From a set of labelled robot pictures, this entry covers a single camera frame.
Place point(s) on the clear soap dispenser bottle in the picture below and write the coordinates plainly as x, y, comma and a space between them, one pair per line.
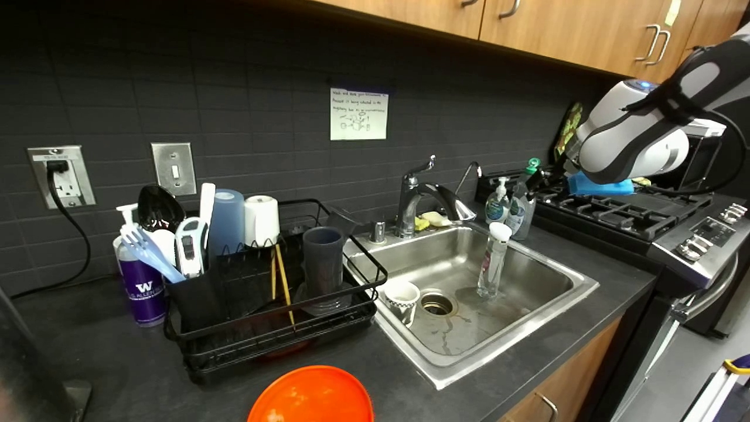
498, 202

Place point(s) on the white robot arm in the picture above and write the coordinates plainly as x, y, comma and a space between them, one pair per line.
639, 127

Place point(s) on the purple W water bottle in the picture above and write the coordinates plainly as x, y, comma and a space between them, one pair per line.
142, 286

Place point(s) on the chrome sink faucet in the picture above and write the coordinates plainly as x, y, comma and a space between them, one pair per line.
414, 194

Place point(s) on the yellow sponge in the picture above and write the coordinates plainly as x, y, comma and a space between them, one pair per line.
432, 222

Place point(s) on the dark grey tumbler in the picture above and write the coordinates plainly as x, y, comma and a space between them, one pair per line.
322, 251

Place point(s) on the white cup in sink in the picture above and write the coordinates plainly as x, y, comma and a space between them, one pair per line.
402, 299

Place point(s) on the black dish rack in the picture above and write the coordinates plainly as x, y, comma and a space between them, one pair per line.
230, 315

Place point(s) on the white cup on rack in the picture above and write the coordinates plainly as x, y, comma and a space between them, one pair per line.
262, 222

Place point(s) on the stainless steel sink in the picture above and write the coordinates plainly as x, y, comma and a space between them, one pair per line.
456, 328

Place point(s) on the orange plastic plate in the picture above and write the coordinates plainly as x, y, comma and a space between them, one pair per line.
312, 395

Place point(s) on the green patterned oven mitt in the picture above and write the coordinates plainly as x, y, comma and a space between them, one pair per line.
569, 130

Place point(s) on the gas stove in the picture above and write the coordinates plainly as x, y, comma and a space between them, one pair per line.
691, 243

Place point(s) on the white wall notice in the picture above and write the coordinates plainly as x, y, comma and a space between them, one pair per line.
358, 115

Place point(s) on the wall light switch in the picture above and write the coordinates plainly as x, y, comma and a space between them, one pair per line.
174, 168

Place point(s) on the wall power outlet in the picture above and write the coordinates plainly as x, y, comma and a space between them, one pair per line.
61, 169

